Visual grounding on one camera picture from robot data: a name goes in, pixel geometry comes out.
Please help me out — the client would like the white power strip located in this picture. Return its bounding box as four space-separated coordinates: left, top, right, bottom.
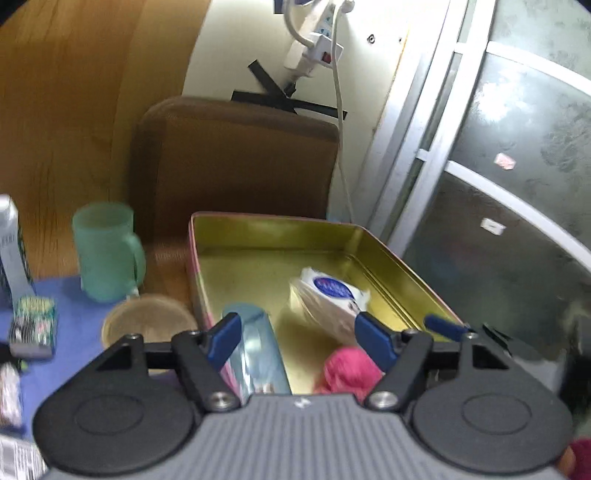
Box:
283 0 357 80

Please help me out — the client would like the green plastic cup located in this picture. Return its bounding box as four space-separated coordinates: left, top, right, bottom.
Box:
72 202 147 304

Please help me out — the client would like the small patterned packet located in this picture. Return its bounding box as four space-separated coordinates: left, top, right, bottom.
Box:
0 362 25 429

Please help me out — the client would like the round wooden bowl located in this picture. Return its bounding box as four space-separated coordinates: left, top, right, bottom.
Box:
102 295 199 374

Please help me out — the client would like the gold metal tin box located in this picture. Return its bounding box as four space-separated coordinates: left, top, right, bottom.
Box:
187 211 468 398

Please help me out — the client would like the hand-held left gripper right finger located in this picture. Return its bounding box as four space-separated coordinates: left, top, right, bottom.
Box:
354 312 514 412

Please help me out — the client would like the dark pink cloth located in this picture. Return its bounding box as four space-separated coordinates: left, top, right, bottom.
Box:
556 438 591 480

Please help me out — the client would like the wooden door panel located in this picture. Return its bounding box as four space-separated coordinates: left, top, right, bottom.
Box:
0 0 214 280

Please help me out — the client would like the pink yarn ball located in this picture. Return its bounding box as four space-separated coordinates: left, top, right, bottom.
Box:
314 347 385 400

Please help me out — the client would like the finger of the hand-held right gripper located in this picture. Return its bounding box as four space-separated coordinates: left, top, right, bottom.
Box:
424 315 514 357

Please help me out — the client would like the black tape strip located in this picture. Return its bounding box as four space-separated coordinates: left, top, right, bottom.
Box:
230 89 348 121
247 60 297 100

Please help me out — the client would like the white tissue pack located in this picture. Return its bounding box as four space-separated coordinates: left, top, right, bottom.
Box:
289 266 371 344

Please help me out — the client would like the brown chair backrest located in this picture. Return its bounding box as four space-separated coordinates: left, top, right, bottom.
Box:
129 96 341 305

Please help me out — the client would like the aluminium frosted glass door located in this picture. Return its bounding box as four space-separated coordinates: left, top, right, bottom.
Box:
358 0 591 370

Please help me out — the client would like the green printed packet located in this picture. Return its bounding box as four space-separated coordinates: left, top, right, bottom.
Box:
8 295 59 360

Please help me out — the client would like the blue table mat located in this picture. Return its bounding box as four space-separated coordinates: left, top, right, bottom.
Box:
0 274 197 435

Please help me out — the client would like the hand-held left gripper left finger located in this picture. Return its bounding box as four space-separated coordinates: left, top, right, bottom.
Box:
95 312 243 412

